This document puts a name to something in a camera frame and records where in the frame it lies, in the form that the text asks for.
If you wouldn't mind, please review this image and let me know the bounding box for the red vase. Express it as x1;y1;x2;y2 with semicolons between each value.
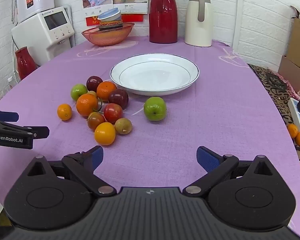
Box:
14;46;38;80

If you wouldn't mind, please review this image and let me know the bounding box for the small green apple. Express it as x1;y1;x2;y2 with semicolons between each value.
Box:
70;84;88;102

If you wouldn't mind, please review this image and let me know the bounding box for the white thermos jug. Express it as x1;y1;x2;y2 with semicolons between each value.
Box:
184;0;213;47

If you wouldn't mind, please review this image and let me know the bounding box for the dark flat box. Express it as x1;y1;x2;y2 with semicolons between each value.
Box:
97;20;124;32

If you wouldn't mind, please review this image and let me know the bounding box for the large green apple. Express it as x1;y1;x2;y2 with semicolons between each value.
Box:
143;96;167;121

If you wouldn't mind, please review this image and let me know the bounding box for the white plate with blue rim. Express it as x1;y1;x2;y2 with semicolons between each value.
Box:
110;53;199;96

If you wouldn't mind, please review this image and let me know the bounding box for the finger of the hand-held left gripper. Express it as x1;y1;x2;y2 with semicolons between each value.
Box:
0;110;19;123
0;119;50;139

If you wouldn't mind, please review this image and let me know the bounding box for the white dispenser with screen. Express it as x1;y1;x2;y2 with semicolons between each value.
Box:
11;6;75;66

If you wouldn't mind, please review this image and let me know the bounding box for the red and green apple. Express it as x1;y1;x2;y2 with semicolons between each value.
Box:
87;112;106;132

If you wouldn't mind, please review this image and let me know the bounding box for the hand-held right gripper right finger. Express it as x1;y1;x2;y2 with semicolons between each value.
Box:
182;146;274;197

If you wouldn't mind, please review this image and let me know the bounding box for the yellow orange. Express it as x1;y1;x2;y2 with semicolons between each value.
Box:
94;122;116;146

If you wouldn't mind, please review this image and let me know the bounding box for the purple tablecloth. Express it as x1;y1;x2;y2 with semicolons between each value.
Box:
0;36;300;233

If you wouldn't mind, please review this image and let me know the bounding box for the red paper sign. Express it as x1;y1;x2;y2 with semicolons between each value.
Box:
86;13;143;27

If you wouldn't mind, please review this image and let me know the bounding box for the low cardboard box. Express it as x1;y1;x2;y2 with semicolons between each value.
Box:
277;55;300;95

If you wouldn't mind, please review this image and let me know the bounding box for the red thermos jug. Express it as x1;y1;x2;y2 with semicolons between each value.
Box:
149;0;178;44

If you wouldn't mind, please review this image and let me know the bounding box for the bowl with blue lid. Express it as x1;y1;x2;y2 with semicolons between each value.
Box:
97;8;122;22

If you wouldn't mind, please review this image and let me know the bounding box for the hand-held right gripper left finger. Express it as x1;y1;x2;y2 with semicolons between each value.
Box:
27;145;117;197

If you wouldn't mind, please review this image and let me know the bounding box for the dark red plum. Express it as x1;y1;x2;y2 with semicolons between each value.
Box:
86;76;103;92
108;89;129;110

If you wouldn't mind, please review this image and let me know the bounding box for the orange glass bowl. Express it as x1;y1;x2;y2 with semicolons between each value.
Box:
81;22;135;47

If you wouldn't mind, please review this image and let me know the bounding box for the small brown-green fruit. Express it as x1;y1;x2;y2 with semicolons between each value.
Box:
114;118;133;135

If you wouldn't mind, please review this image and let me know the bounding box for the brown patterned cloth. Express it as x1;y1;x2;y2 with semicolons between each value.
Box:
247;64;300;160

